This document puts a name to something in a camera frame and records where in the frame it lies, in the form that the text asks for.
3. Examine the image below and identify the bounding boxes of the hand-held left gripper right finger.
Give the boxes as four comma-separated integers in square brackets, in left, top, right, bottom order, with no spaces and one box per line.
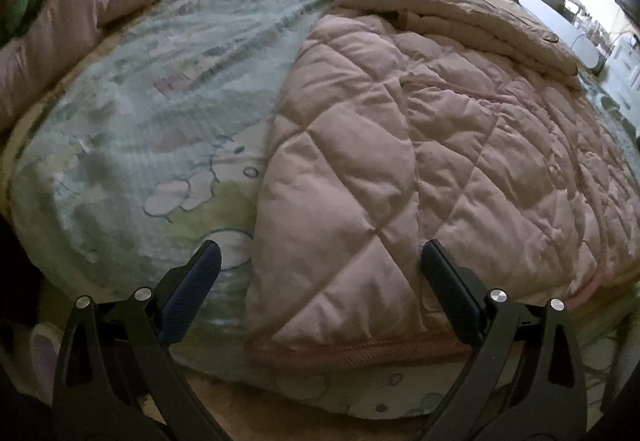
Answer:
[414,240,588,441]

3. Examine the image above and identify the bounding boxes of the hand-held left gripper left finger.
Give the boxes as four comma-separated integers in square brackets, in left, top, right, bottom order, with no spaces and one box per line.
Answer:
[51,239,232,441]

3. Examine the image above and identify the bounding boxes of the pink quilted jacket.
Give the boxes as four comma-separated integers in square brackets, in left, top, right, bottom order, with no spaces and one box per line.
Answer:
[244,0,640,368]

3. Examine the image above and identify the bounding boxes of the pastel printed blanket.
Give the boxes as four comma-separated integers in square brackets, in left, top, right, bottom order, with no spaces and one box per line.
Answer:
[9,0,640,418]

